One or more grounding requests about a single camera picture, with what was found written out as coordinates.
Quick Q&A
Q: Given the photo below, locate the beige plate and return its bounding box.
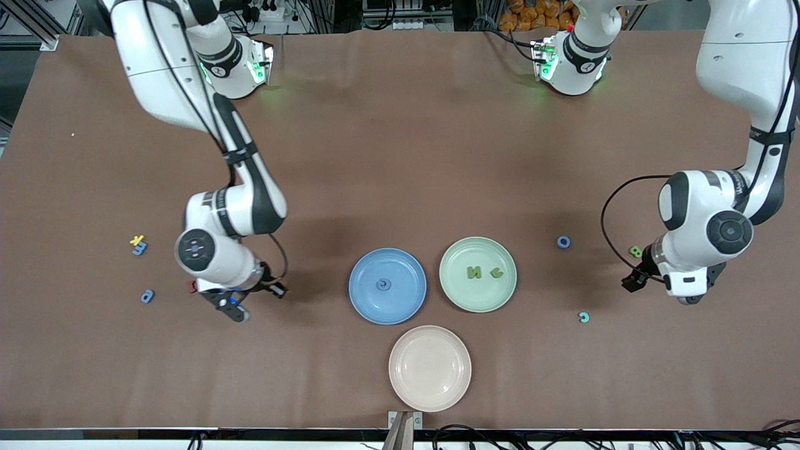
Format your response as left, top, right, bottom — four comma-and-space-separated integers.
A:
388, 325, 473, 413

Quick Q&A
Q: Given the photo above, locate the aluminium table edge rail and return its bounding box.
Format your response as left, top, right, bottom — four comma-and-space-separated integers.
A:
0, 427, 800, 443

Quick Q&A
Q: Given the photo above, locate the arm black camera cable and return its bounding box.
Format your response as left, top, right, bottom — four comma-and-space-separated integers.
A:
601, 0, 800, 285
142, 0, 288, 282

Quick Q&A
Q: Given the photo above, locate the pile of orange objects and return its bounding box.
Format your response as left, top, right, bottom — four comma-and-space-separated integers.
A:
498, 0, 576, 32

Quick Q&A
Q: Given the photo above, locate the green plate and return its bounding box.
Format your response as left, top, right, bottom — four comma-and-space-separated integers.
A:
438, 236, 518, 313

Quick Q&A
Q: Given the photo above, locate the blue plate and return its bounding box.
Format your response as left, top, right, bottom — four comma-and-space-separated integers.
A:
348, 247, 428, 326

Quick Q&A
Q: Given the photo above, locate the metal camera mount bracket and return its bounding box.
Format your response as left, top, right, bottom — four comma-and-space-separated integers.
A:
382, 411, 423, 450

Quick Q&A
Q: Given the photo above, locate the brown table cover sheet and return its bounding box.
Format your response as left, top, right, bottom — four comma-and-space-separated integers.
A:
0, 30, 800, 432

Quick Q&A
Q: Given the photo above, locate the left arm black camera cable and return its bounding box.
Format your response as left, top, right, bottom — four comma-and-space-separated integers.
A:
601, 0, 800, 285

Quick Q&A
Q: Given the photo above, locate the white power strip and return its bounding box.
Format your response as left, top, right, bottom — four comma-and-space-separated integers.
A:
241, 0, 301, 24
389, 17, 438, 32

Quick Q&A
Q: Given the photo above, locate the aluminium frame profile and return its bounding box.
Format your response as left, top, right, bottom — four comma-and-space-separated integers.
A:
0, 0, 85, 52

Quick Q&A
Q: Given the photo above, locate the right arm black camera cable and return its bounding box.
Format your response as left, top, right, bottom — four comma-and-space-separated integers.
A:
142, 0, 288, 282

